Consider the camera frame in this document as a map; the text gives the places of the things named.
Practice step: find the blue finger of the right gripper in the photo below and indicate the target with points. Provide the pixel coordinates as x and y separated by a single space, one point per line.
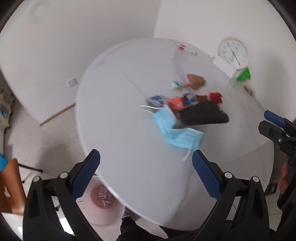
274 118
272 132

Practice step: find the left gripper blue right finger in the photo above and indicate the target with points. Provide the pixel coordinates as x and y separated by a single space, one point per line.
207 175

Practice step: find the white crumpled tissue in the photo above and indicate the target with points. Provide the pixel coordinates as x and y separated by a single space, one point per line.
6 192

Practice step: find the blue plastic bin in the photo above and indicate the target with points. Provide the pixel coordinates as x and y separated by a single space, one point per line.
3 162

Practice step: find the blue face mask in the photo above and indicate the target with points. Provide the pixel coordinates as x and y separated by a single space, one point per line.
164 117
187 138

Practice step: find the green plastic bag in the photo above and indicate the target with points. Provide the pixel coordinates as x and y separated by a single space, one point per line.
244 75

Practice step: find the person's right hand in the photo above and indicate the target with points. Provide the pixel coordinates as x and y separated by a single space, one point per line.
283 184

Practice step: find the red packet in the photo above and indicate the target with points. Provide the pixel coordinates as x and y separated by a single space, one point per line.
176 104

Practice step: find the teal wrapper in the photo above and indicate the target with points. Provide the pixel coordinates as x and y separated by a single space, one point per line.
177 85

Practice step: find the white pink trash basket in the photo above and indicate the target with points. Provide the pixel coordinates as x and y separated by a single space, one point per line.
99 206

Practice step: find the brown leather chair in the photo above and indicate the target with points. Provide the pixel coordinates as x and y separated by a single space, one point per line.
10 177

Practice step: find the black foam mesh sheet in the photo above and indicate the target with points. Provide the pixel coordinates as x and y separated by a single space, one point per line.
204 113

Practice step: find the clear plastic bottle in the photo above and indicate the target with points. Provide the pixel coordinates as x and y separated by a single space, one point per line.
178 123

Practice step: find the white wall socket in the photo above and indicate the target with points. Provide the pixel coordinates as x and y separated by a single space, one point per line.
71 82

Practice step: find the small brown wrapper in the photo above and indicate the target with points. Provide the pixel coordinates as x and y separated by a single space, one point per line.
201 98

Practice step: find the person's black trouser legs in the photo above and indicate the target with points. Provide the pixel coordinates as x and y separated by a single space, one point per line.
129 230

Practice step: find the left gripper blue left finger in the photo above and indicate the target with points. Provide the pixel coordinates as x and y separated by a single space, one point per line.
82 173

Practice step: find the round white wall clock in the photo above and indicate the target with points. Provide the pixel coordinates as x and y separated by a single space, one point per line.
234 52

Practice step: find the red paper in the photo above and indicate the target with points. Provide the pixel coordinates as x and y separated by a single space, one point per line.
216 97

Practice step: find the printed paper ball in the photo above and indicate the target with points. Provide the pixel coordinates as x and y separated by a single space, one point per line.
190 99

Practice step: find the clear snack wrapper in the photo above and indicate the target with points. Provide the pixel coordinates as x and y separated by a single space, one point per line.
248 88

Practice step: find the brown cardboard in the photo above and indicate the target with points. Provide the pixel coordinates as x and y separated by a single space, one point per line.
195 81

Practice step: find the cream storage cart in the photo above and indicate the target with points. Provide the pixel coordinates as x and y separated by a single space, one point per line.
7 101

